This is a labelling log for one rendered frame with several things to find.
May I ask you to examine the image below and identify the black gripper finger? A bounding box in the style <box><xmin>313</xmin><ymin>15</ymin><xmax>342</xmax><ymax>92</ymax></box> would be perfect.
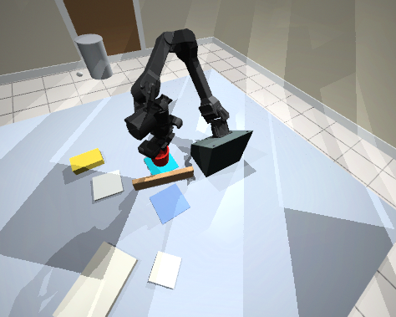
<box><xmin>165</xmin><ymin>132</ymin><xmax>175</xmax><ymax>145</ymax></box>
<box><xmin>160</xmin><ymin>142</ymin><xmax>168</xmax><ymax>151</ymax></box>

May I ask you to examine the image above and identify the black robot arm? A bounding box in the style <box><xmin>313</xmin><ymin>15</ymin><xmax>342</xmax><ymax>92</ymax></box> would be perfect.
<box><xmin>124</xmin><ymin>28</ymin><xmax>232</xmax><ymax>141</ymax></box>

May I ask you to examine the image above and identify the yellow rectangular block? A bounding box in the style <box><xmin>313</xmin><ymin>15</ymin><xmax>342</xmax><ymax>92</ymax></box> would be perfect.
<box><xmin>69</xmin><ymin>148</ymin><xmax>104</xmax><ymax>175</ymax></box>

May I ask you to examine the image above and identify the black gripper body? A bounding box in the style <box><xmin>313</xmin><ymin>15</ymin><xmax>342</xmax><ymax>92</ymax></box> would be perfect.
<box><xmin>138</xmin><ymin>115</ymin><xmax>183</xmax><ymax>159</ymax></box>

